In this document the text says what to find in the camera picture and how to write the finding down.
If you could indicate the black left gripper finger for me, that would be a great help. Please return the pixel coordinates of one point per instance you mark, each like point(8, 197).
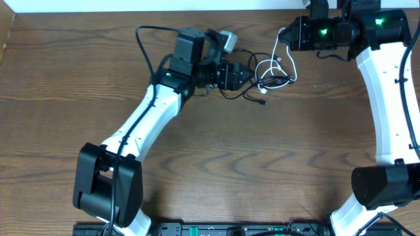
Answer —
point(242, 81)
point(245, 71)

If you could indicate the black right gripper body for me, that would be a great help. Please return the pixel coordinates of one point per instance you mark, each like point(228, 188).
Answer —
point(321, 34)

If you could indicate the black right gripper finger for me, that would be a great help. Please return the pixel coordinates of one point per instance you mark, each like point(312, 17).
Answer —
point(293, 30)
point(290, 41)

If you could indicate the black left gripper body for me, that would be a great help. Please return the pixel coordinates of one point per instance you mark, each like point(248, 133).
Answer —
point(219, 77)

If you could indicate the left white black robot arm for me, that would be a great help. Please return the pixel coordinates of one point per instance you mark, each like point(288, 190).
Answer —
point(108, 180)

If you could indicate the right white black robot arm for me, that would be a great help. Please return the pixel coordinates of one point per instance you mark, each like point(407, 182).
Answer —
point(380, 42)

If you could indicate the cardboard panel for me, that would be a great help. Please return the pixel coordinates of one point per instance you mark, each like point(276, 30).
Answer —
point(6, 22)

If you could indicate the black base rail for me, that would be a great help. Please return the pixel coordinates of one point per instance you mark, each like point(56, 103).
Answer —
point(179, 229)

